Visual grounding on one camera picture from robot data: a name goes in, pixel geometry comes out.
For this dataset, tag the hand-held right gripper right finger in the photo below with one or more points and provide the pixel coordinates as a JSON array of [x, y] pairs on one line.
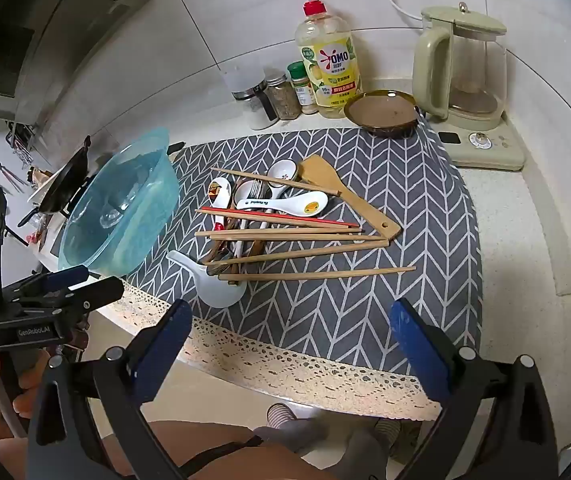
[[420, 350]]

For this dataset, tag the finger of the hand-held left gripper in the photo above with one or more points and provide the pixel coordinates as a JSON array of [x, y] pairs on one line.
[[67, 277], [102, 294]]

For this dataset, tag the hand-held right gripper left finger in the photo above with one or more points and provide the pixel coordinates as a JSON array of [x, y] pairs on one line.
[[165, 340]]

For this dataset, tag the blue plastic basin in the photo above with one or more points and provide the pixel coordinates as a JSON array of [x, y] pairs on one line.
[[140, 200]]

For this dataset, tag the wooden chopstick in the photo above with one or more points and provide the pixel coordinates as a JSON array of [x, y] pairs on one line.
[[310, 224], [275, 181], [315, 250]]

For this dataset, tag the large white soup ladle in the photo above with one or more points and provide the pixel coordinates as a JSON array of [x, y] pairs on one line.
[[215, 282]]

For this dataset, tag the grey chevron cloth lace trim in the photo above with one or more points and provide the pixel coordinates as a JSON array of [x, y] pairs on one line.
[[340, 300]]

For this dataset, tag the black wok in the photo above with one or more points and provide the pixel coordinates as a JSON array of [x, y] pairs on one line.
[[67, 180]]

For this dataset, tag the person's right foot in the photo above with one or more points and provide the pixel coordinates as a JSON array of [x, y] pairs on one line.
[[370, 447]]

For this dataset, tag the person's foot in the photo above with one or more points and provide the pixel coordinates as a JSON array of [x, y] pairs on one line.
[[370, 447], [290, 425]]

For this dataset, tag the person's bare leg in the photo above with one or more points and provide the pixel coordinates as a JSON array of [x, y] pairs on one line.
[[205, 447]]

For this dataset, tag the person's left foot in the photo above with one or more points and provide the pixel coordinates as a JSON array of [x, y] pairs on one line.
[[290, 425]]

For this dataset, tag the red chopstick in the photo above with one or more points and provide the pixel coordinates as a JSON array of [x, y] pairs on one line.
[[335, 222]]

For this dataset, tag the white spoon red print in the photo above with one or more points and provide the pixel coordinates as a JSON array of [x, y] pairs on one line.
[[218, 192]]

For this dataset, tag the plain white ceramic spoon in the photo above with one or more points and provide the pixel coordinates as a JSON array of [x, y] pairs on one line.
[[243, 194]]

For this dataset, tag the wooden spatula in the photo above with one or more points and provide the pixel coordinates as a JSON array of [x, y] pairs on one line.
[[345, 192]]

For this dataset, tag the white spoon yellow print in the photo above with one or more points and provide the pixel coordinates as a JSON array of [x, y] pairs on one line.
[[295, 205]]

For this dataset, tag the white spoon floral print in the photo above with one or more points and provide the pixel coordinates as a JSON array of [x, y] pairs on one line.
[[283, 170]]

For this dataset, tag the cream kettle base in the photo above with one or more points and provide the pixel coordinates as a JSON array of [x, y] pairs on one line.
[[485, 145]]

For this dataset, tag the steel range hood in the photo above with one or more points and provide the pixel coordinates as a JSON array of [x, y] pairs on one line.
[[40, 35]]

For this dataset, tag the brown ceramic bowl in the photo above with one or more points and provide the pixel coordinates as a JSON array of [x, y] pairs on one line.
[[380, 112]]

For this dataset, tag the white seasoning container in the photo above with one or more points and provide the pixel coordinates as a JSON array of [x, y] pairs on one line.
[[245, 85]]

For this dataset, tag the silver cap spice jar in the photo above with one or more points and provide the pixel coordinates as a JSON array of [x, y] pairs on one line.
[[281, 97]]

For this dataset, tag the cream electric glass kettle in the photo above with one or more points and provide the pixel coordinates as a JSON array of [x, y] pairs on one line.
[[460, 70]]

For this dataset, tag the green cap spice jar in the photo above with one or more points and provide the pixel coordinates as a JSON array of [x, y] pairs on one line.
[[303, 87]]

